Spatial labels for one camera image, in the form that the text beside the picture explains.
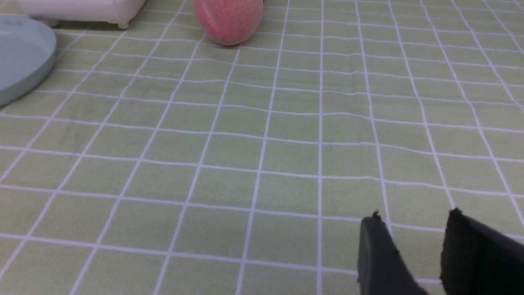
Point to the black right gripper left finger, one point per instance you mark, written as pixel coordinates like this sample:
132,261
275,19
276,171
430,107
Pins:
381,269

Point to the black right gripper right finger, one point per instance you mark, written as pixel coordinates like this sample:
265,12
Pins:
478,260

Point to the white toaster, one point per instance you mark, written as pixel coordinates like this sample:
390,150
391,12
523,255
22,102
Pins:
119,12

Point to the green checkered tablecloth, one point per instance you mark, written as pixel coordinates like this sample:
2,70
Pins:
153,161

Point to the pink peach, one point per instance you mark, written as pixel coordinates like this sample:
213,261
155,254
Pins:
229,22

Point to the light blue plate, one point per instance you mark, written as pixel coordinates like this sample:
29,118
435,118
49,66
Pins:
27,55

